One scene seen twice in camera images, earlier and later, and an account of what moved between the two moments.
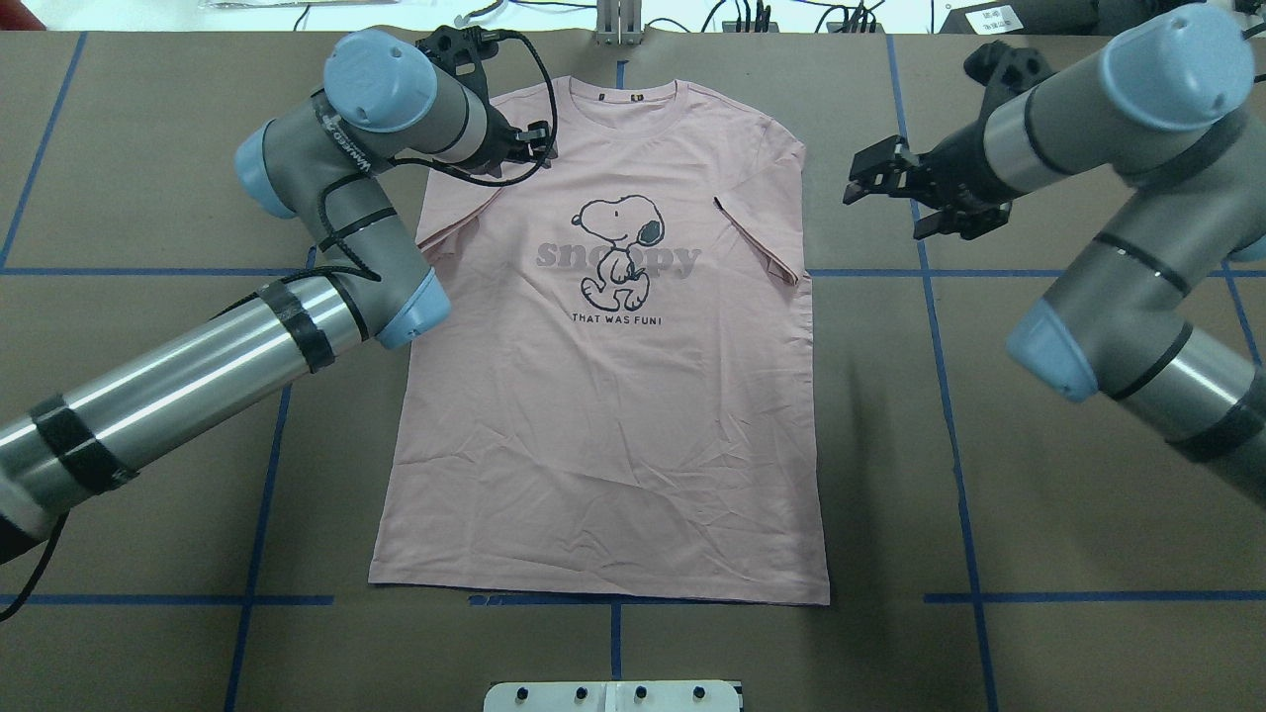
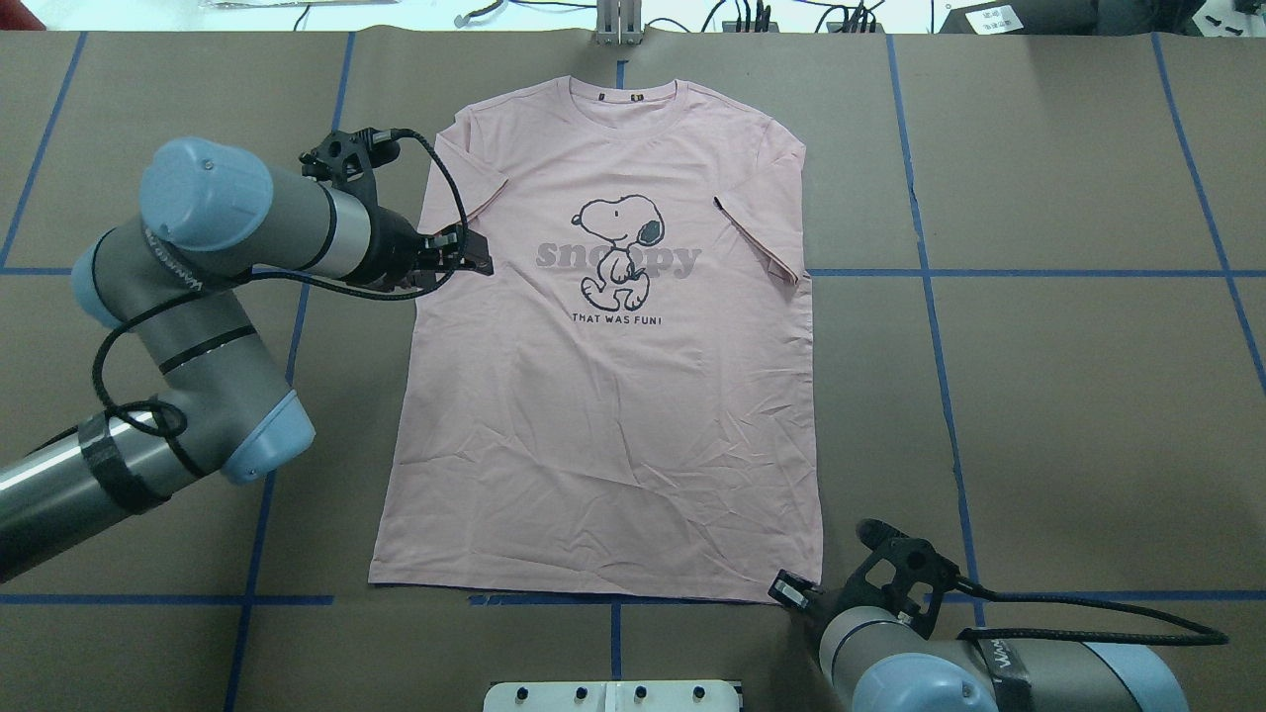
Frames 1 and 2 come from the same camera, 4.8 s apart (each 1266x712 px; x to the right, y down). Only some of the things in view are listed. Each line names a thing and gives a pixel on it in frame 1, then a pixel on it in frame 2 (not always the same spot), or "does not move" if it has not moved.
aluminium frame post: (618, 22) does not move
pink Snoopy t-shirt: (620, 398) does not move
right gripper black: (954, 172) -> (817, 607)
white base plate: (614, 696) does not move
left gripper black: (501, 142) -> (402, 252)
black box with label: (1026, 17) does not move
